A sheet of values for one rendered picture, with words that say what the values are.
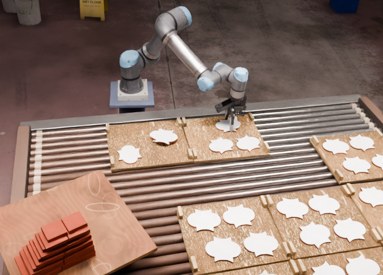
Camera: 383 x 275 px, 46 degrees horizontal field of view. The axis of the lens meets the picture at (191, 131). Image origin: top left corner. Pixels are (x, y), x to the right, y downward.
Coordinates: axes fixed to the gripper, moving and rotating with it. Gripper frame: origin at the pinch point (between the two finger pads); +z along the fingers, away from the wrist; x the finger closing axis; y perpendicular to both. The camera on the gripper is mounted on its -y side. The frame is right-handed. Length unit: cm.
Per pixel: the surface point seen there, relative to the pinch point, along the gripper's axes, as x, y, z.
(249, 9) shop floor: 365, 148, 90
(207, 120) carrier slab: 6.4, -9.8, 1.1
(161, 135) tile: -6.4, -38.3, -0.9
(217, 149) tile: -19.4, -11.0, 0.2
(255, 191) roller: -48.8, 0.6, 2.6
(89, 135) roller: 5, -75, 5
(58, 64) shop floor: 242, -103, 98
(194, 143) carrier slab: -12.2, -21.5, 1.5
